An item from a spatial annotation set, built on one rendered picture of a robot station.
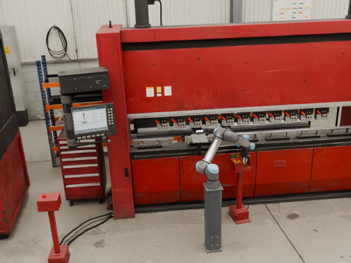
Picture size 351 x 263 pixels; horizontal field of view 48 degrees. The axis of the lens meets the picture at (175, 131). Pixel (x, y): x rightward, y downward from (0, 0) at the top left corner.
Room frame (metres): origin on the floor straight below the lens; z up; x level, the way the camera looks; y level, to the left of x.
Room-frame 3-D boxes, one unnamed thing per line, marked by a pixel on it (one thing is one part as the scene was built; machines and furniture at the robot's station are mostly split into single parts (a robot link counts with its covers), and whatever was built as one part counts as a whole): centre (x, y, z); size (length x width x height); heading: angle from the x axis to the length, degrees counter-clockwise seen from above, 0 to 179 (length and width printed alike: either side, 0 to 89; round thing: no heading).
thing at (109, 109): (4.00, 0.87, 1.42); 0.45 x 0.12 x 0.36; 108
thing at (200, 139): (4.43, -0.28, 1.00); 0.26 x 0.18 x 0.01; 4
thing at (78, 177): (4.82, 1.25, 0.50); 0.50 x 0.50 x 1.00; 4
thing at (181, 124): (4.56, -0.05, 1.18); 0.15 x 0.09 x 0.17; 94
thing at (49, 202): (3.49, 1.30, 0.41); 0.25 x 0.20 x 0.83; 4
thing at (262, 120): (4.64, -1.05, 1.18); 0.15 x 0.09 x 0.17; 94
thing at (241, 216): (4.21, -0.76, 0.06); 0.25 x 0.20 x 0.12; 15
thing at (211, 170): (3.65, -0.37, 0.94); 0.13 x 0.12 x 0.14; 43
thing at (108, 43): (4.68, 0.71, 1.15); 0.85 x 0.25 x 2.30; 4
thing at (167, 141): (4.54, 0.27, 0.92); 0.50 x 0.06 x 0.10; 94
